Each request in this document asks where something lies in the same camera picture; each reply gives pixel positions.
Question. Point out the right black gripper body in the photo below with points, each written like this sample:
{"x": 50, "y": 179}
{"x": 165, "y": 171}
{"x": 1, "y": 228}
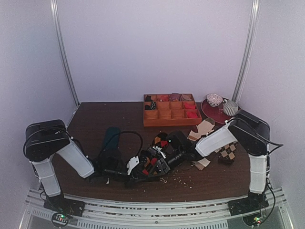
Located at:
{"x": 163, "y": 165}

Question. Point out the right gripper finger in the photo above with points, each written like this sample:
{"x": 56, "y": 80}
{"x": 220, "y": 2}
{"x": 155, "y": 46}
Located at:
{"x": 151, "y": 151}
{"x": 162, "y": 167}

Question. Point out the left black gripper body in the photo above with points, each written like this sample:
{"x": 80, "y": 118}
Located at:
{"x": 111, "y": 173}

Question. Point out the red yellow argyle sock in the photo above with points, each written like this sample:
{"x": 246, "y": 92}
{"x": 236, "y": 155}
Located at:
{"x": 146, "y": 169}

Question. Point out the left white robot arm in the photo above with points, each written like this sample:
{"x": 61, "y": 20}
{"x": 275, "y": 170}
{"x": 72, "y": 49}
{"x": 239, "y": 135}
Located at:
{"x": 49, "y": 138}

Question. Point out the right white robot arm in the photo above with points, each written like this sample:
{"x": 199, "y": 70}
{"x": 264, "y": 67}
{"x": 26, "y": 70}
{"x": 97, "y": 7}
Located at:
{"x": 251, "y": 132}

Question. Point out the beige striped sock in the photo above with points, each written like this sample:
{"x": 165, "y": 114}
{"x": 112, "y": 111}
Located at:
{"x": 202, "y": 164}
{"x": 203, "y": 129}

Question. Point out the dark green reindeer sock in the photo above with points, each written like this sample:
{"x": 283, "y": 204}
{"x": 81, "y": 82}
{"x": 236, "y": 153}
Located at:
{"x": 111, "y": 139}

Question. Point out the red rolled sock lower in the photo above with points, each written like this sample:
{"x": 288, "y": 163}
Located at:
{"x": 191, "y": 114}

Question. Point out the red rolled sock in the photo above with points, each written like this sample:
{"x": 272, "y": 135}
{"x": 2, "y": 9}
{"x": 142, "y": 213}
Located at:
{"x": 191, "y": 114}
{"x": 189, "y": 106}

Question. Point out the wooden compartment tray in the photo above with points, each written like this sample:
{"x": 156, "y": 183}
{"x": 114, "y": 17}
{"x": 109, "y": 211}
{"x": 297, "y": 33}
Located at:
{"x": 170, "y": 110}

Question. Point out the red rolled sock upper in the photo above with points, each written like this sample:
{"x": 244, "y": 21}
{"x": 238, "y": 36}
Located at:
{"x": 189, "y": 106}

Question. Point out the black white rolled sock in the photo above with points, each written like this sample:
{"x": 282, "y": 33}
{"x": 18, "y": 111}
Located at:
{"x": 152, "y": 105}

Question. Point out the brown beige argyle sock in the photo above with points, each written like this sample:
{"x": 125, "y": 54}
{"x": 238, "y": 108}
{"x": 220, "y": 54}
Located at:
{"x": 227, "y": 153}

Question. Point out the red round plate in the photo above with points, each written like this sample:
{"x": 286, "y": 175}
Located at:
{"x": 215, "y": 113}

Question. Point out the white patterned bowl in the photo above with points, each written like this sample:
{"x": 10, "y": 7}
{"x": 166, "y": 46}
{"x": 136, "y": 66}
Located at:
{"x": 214, "y": 100}

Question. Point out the striped grey mug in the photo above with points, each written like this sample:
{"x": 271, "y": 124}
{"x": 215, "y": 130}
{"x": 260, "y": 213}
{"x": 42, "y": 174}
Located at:
{"x": 230, "y": 107}

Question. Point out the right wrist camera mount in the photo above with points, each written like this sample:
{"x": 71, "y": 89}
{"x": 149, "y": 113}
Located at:
{"x": 159, "y": 151}

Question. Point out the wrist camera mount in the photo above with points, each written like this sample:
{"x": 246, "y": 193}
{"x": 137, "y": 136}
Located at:
{"x": 132, "y": 163}
{"x": 159, "y": 151}

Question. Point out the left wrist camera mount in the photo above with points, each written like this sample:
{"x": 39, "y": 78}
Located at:
{"x": 132, "y": 163}

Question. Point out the front aluminium rail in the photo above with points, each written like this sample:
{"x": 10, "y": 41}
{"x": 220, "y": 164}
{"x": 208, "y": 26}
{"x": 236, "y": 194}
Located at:
{"x": 209, "y": 214}

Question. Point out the right aluminium frame post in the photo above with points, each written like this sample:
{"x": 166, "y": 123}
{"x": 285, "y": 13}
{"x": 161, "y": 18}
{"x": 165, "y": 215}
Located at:
{"x": 249, "y": 44}

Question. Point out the aluminium frame post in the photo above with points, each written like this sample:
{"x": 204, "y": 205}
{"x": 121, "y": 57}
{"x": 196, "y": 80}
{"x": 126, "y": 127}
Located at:
{"x": 249, "y": 44}
{"x": 63, "y": 55}

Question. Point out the left aluminium frame post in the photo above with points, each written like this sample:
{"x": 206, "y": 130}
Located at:
{"x": 63, "y": 55}

